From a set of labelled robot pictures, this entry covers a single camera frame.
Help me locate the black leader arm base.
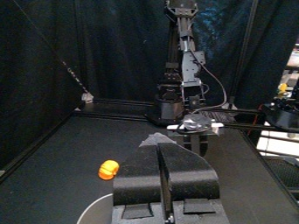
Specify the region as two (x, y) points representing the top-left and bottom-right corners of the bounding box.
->
(260, 100), (299, 133)

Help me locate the black table edge rail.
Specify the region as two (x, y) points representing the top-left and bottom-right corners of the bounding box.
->
(71, 98), (165, 123)

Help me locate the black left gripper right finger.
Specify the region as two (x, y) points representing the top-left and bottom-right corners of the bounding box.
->
(155, 132), (222, 201)

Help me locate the black frame crossbar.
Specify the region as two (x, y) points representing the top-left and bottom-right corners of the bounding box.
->
(222, 107), (299, 134)

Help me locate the pink round plate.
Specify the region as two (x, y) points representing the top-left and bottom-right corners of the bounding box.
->
(77, 192), (115, 224)

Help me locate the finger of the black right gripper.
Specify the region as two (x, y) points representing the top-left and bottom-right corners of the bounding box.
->
(199, 134), (211, 157)
(182, 135), (193, 151)

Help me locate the black frame post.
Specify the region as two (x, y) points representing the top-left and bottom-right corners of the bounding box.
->
(229, 0), (261, 102)

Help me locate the black mesh panel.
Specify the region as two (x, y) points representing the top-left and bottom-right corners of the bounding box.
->
(265, 157), (299, 202)

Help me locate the thin beaded cord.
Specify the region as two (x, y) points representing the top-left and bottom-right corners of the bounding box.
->
(11, 0), (90, 95)

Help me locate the orange toy fruit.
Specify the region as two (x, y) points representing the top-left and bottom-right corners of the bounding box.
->
(98, 159), (121, 181)

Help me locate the white corner bracket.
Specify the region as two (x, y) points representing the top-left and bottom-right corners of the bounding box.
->
(81, 92), (95, 104)

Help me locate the small yellow object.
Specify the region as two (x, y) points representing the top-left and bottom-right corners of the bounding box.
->
(277, 83), (289, 96)

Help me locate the grey robot arm cable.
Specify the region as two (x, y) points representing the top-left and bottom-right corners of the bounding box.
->
(190, 48), (230, 115)

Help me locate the black cloth curtain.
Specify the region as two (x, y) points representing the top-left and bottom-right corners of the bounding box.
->
(0, 0), (299, 170)

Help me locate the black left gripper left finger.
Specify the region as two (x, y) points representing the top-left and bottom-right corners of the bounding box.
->
(113, 132), (165, 207)

